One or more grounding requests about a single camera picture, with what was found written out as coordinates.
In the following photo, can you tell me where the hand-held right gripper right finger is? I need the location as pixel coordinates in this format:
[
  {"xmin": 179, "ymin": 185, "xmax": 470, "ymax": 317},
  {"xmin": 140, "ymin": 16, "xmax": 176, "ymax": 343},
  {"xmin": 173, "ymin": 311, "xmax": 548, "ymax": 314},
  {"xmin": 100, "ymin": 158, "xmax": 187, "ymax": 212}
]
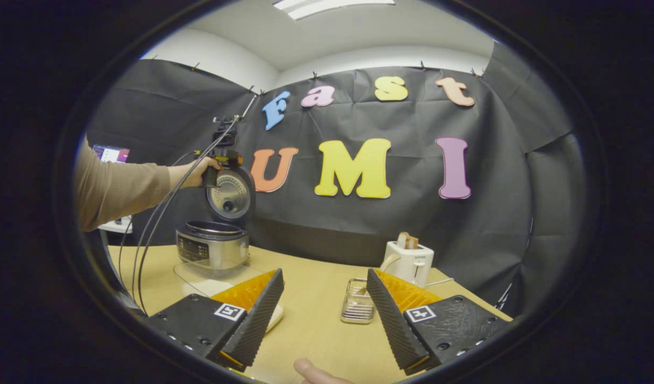
[{"xmin": 366, "ymin": 268, "xmax": 513, "ymax": 375}]

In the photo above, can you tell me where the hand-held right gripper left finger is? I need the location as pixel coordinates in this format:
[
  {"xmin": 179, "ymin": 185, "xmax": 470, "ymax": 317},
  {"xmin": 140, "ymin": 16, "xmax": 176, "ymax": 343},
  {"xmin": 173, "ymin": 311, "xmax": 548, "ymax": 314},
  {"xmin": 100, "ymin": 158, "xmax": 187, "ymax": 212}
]
[{"xmin": 146, "ymin": 268, "xmax": 285, "ymax": 372}]

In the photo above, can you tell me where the metal wire chopstick holder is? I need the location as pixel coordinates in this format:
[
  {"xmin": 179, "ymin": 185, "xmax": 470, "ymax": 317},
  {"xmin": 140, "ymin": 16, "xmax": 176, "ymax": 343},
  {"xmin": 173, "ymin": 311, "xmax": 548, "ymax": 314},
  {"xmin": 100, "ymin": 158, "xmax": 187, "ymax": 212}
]
[{"xmin": 340, "ymin": 277, "xmax": 378, "ymax": 325}]

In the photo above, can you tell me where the black silver rice cooker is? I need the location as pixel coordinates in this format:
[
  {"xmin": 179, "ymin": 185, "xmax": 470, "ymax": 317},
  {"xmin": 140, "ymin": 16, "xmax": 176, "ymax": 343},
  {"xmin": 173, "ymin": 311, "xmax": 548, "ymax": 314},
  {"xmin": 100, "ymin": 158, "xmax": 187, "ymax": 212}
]
[{"xmin": 176, "ymin": 166, "xmax": 257, "ymax": 278}]

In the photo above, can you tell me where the white toaster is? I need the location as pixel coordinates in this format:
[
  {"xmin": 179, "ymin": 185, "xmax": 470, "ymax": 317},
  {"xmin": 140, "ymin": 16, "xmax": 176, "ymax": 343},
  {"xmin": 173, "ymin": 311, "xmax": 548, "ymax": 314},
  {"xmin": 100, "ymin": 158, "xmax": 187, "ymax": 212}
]
[{"xmin": 385, "ymin": 240, "xmax": 435, "ymax": 289}]

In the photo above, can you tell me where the computer monitor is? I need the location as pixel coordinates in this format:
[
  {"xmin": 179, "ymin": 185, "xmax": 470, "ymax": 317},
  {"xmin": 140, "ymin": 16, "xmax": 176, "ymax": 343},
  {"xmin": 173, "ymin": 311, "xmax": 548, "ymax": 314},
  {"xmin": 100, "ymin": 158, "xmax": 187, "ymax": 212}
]
[{"xmin": 92, "ymin": 144, "xmax": 130, "ymax": 163}]

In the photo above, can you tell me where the white side table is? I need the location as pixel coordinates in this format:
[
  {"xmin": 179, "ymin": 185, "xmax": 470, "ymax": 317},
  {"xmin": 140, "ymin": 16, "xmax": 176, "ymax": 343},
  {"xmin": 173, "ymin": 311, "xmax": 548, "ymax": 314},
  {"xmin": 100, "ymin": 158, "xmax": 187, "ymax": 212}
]
[{"xmin": 98, "ymin": 216, "xmax": 134, "ymax": 234}]

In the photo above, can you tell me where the ceiling light panel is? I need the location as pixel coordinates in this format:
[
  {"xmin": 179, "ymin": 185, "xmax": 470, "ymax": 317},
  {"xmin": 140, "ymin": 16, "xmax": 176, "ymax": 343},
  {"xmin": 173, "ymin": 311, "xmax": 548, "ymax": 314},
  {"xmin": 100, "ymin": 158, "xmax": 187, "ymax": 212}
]
[{"xmin": 274, "ymin": 0, "xmax": 396, "ymax": 21}]

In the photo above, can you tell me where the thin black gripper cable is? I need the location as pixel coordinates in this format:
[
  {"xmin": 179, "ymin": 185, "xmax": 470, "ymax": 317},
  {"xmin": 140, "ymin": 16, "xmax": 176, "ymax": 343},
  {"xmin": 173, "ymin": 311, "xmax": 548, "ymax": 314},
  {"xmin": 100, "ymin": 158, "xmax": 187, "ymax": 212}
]
[
  {"xmin": 116, "ymin": 150, "xmax": 200, "ymax": 291},
  {"xmin": 135, "ymin": 120, "xmax": 240, "ymax": 316}
]

